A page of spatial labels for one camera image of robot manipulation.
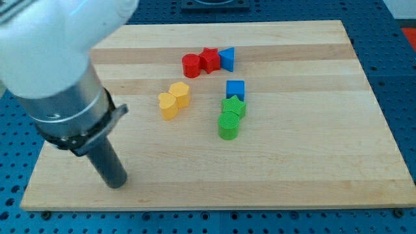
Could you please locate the blue triangle block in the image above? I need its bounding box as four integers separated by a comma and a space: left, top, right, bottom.
218, 47, 235, 72

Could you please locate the red cylinder block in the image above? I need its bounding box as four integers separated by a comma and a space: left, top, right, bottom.
182, 53, 201, 79

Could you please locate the green cylinder block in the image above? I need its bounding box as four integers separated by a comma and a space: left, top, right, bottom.
218, 112, 240, 140

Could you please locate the red star block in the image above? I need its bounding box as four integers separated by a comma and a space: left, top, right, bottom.
199, 47, 220, 73

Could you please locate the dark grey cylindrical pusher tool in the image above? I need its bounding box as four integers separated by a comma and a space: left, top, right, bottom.
86, 138, 127, 189

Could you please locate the light wooden board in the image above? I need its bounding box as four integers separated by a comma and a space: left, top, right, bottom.
21, 20, 415, 211

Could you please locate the green star block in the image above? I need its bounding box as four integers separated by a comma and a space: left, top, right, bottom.
222, 95, 246, 119

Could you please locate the yellow heart block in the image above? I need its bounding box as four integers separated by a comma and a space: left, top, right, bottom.
158, 92, 179, 120

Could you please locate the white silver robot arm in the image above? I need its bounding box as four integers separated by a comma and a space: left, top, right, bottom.
1, 0, 138, 156

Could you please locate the blue cube block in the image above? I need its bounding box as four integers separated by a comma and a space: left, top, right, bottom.
226, 80, 245, 101

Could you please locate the yellow hexagon block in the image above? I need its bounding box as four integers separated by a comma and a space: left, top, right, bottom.
169, 82, 190, 109

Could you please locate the red object at edge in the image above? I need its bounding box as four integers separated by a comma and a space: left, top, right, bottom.
402, 27, 416, 50

